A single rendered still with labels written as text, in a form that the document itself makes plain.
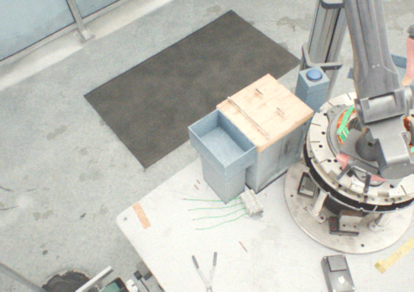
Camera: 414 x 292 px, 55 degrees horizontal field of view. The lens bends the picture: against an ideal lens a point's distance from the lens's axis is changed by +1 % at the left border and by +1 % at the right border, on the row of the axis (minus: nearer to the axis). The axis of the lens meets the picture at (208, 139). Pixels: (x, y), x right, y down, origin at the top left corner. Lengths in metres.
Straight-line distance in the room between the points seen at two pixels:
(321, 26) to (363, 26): 0.75
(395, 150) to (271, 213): 0.63
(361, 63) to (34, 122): 2.33
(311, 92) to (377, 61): 0.63
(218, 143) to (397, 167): 0.57
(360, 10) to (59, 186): 2.04
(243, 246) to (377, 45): 0.77
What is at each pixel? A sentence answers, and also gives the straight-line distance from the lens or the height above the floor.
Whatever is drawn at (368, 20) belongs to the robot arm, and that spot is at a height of 1.57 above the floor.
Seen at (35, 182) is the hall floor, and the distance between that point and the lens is 2.48.
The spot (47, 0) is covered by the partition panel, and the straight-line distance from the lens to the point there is 2.95.
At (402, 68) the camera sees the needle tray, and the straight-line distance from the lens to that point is 1.38.
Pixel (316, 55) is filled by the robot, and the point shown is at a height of 0.96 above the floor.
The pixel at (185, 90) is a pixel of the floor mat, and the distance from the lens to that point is 2.60.
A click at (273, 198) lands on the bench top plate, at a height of 0.78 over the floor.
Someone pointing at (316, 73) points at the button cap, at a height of 1.04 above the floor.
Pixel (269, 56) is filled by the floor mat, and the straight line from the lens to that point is 2.81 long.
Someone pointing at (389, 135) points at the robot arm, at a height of 1.38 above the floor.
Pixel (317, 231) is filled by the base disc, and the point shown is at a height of 0.80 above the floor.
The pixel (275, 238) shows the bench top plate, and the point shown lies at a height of 0.78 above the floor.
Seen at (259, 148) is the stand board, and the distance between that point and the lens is 1.05.
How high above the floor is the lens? 1.94
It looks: 55 degrees down
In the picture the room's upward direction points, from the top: 6 degrees counter-clockwise
